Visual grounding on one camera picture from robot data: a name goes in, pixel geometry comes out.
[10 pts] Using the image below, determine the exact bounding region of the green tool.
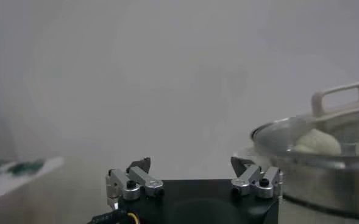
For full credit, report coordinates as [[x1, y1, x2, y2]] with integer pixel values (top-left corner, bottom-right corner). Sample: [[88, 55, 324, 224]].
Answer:
[[10, 159, 46, 177]]

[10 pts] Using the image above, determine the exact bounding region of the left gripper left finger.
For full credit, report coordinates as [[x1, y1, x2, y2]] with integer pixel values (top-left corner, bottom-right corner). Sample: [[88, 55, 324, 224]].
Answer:
[[105, 156, 165, 211]]

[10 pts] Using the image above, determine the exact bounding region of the white side table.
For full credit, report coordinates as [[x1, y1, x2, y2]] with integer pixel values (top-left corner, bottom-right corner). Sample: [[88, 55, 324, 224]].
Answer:
[[0, 156, 65, 205]]

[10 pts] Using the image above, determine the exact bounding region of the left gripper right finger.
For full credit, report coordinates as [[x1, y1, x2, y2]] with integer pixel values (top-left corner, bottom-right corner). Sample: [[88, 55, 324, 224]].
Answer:
[[230, 156, 284, 202]]

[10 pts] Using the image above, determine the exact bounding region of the perforated steel steamer basket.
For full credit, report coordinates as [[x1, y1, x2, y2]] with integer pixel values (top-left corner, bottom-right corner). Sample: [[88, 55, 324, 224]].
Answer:
[[233, 142, 359, 220]]

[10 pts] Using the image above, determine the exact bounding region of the white steamed baozi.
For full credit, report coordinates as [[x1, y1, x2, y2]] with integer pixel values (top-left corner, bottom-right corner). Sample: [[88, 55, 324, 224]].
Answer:
[[293, 128, 342, 156]]

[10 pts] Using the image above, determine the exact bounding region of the small white device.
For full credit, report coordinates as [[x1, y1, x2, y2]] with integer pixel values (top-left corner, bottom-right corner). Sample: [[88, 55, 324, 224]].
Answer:
[[0, 161, 17, 173]]

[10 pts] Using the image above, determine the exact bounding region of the glass lid with cream handle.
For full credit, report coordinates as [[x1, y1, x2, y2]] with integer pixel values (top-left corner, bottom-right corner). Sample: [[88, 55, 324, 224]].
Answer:
[[251, 81, 359, 159]]

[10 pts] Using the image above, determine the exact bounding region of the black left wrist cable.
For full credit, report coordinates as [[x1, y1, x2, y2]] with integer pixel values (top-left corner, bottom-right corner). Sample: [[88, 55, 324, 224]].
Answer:
[[86, 209, 140, 224]]

